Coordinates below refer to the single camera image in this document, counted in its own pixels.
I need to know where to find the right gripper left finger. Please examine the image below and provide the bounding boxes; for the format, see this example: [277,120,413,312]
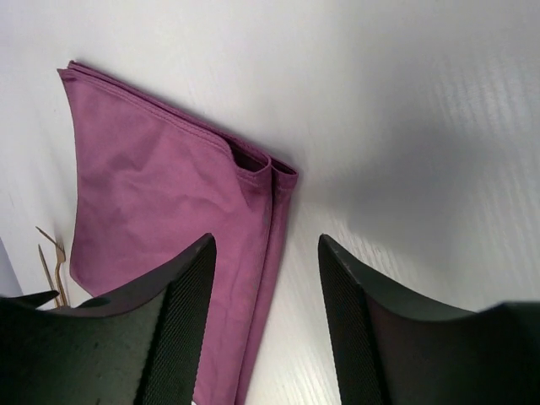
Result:
[1,234,216,404]

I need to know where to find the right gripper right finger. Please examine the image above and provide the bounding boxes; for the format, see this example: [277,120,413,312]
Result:
[318,235,539,404]

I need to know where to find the purple cloth napkin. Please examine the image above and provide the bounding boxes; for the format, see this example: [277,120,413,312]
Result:
[59,62,299,404]

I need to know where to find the copper knife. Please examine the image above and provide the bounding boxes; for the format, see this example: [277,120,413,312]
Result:
[38,244,57,291]

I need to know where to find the copper fork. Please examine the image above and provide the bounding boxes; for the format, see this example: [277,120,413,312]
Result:
[35,226,69,308]

